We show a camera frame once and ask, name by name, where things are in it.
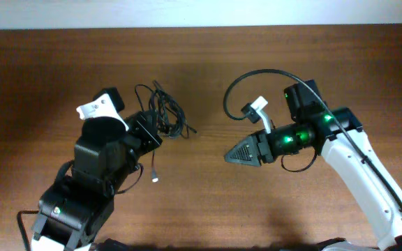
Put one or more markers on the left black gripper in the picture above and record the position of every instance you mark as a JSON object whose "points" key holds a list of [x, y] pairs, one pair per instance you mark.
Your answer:
{"points": [[146, 129]]}

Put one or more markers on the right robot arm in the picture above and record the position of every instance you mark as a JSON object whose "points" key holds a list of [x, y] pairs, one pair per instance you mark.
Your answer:
{"points": [[339, 138]]}

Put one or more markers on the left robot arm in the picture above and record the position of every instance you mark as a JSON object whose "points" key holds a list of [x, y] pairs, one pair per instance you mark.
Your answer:
{"points": [[73, 209]]}

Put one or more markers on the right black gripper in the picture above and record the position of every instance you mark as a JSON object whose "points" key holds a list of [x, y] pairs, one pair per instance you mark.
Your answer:
{"points": [[262, 147]]}

